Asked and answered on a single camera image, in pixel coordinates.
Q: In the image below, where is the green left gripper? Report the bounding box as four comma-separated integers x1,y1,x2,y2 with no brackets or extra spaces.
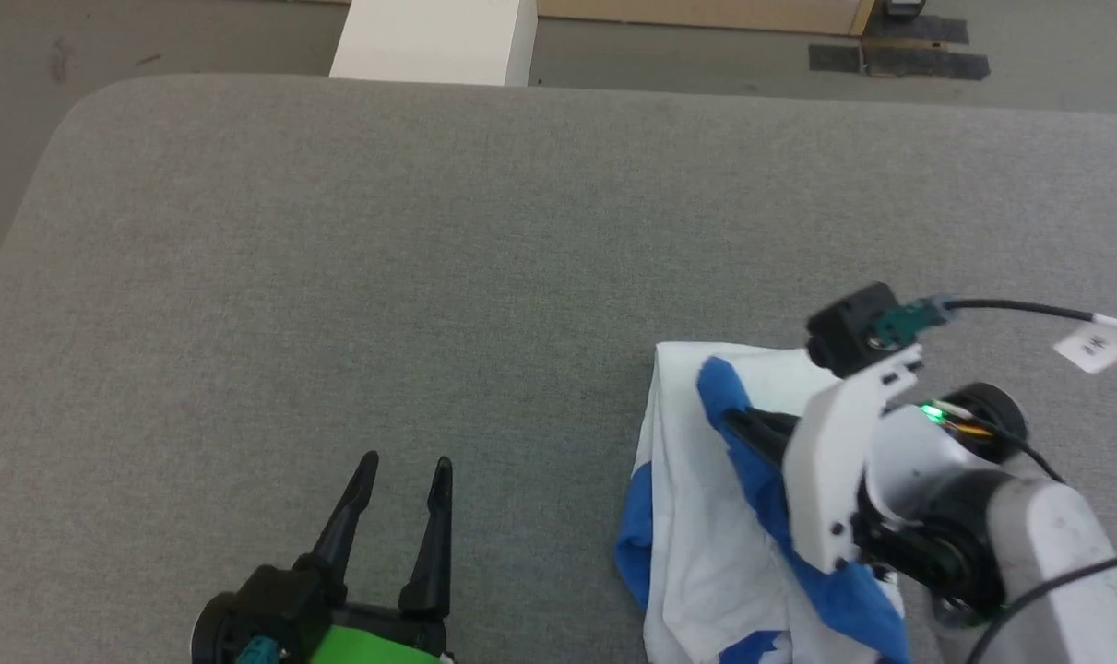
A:
293,450,455,664

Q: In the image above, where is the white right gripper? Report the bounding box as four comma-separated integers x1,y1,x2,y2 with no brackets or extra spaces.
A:
724,346,924,575

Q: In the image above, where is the white and blue t-shirt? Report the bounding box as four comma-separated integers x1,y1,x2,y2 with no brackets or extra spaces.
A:
613,341,914,664

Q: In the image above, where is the white box table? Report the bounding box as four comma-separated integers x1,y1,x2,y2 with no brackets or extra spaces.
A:
329,0,539,89

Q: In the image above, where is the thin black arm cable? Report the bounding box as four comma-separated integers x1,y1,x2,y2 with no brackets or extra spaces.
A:
968,546,1117,664

